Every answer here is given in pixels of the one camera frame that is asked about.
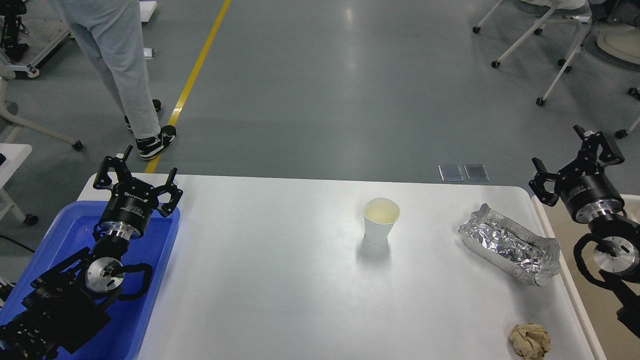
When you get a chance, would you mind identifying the person in grey trousers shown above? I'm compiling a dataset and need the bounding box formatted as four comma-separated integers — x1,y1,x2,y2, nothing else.
50,0,178,161

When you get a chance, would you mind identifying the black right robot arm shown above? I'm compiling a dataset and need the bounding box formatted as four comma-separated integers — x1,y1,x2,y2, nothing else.
529,125,640,337

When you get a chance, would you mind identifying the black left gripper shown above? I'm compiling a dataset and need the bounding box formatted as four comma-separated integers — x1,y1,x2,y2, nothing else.
92,145,184,240

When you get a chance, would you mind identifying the silver floor plate left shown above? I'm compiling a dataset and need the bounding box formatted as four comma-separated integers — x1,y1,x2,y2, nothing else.
438,164,464,182

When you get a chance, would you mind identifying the blue plastic tray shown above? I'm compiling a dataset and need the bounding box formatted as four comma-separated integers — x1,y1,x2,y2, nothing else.
0,200,181,360

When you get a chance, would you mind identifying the silver floor plate right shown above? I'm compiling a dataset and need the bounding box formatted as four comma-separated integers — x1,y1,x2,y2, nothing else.
464,164,490,182

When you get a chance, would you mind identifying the white paper cup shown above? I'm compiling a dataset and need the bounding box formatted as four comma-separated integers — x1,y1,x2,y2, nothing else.
363,197,400,245

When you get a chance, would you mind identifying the beige plastic bin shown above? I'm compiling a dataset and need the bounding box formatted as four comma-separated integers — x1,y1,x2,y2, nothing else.
531,194,640,360

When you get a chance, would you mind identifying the white table leg with caster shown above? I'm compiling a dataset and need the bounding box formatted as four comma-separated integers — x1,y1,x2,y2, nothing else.
0,67,84,152

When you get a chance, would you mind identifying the crumpled brown paper ball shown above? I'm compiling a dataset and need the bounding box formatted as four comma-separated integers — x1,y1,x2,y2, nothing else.
508,323,551,360

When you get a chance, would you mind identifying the crumpled aluminium foil container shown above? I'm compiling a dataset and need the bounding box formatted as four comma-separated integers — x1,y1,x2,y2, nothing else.
457,203,561,286

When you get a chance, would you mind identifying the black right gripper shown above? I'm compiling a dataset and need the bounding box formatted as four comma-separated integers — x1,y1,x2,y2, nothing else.
528,124,626,224

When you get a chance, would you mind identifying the white equipment cart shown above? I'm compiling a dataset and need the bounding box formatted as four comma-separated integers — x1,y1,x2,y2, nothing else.
1,0,70,78

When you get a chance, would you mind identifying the silver floor plate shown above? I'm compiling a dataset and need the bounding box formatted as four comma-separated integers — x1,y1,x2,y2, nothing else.
438,164,464,182
464,164,490,182

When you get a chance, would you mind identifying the white side table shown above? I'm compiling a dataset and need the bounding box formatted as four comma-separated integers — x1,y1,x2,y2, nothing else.
0,143,39,226

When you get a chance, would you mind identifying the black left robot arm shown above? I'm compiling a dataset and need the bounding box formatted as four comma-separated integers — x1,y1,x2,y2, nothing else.
1,146,183,360

